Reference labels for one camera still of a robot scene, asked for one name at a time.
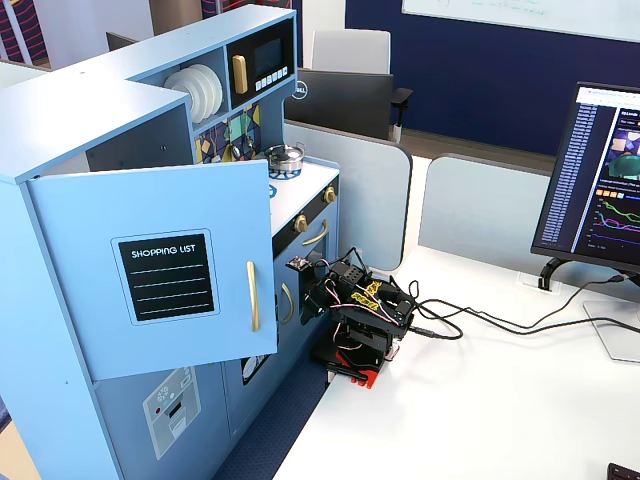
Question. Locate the blue toy kitchen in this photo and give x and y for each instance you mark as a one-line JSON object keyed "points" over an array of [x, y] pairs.
{"points": [[100, 70]]}

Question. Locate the grey office chair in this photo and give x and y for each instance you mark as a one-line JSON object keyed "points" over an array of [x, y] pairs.
{"points": [[350, 50]]}

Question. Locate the computer monitor with stand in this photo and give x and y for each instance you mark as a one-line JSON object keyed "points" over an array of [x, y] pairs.
{"points": [[565, 175]]}

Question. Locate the gold stove knob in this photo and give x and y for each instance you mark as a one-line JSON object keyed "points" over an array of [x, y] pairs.
{"points": [[300, 223], [329, 194]]}

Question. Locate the open blue fridge door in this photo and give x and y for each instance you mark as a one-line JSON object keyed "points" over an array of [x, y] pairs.
{"points": [[75, 225]]}

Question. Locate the white toy plate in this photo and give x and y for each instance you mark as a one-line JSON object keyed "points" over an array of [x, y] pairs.
{"points": [[182, 95], [210, 95], [220, 90]]}

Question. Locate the red robot base plate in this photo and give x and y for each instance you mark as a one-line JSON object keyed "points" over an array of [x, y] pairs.
{"points": [[370, 378]]}

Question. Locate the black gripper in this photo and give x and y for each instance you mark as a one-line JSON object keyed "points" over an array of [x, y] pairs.
{"points": [[311, 306]]}

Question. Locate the black toy microwave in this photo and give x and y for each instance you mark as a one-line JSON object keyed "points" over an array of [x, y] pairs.
{"points": [[270, 37]]}

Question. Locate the dark grey divider panel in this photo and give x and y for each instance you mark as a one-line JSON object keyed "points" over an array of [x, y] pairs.
{"points": [[120, 41]]}

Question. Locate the metal spoon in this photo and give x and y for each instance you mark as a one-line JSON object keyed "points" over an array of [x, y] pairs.
{"points": [[248, 141]]}

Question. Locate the black table clamp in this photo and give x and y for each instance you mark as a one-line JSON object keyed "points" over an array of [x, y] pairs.
{"points": [[345, 370]]}

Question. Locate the metal slotted spatula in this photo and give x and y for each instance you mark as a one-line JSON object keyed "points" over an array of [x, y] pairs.
{"points": [[216, 159]]}

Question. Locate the steel pot with lid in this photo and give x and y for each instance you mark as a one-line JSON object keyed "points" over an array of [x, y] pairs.
{"points": [[285, 157]]}

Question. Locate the black keyboard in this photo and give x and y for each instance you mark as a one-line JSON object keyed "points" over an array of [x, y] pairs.
{"points": [[625, 474]]}

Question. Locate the blue burner grate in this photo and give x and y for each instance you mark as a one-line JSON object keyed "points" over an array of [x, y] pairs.
{"points": [[282, 175], [273, 191]]}

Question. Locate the light grey desk partition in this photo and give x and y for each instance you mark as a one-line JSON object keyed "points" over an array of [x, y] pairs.
{"points": [[480, 200], [370, 190]]}

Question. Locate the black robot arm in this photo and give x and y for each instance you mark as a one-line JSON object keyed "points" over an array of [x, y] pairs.
{"points": [[360, 325]]}

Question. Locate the dark Dell monitor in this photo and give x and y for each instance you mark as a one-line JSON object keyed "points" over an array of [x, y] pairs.
{"points": [[340, 100]]}

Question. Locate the metal ladle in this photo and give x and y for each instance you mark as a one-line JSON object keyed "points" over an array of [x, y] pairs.
{"points": [[235, 150]]}

